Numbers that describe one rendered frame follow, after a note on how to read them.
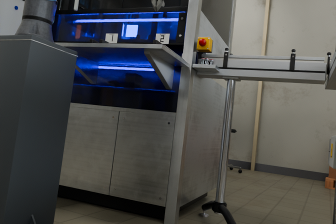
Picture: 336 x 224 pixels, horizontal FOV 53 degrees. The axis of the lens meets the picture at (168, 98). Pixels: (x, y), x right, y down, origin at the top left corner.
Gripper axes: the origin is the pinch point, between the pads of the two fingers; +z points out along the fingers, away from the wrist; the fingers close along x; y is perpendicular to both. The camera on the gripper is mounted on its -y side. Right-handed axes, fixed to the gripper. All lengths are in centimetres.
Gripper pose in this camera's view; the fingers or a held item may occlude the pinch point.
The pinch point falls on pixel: (156, 8)
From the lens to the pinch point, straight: 174.2
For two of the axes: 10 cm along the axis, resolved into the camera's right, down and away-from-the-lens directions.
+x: -9.3, -0.7, 3.7
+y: 3.6, 1.2, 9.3
